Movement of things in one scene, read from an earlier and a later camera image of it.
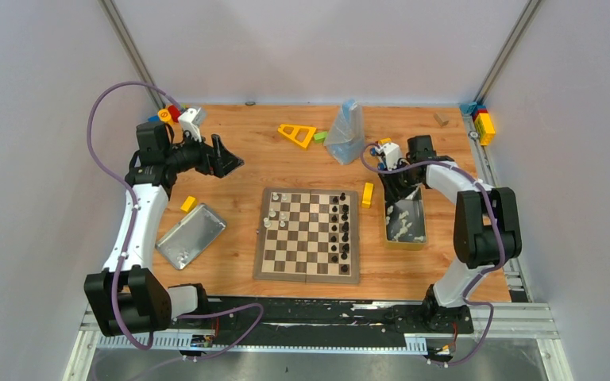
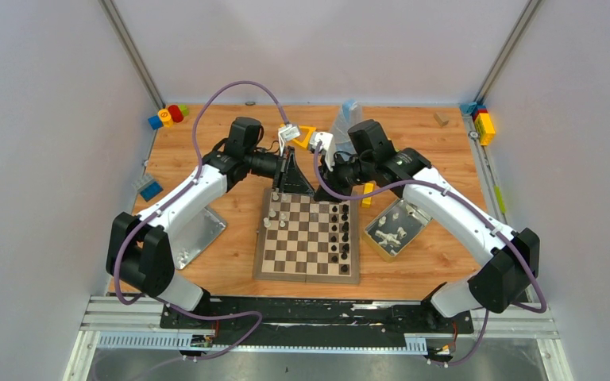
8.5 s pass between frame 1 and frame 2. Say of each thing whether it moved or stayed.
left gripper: moved
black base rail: stayed
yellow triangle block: stayed
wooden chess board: stayed
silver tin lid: stayed
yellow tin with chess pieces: moved
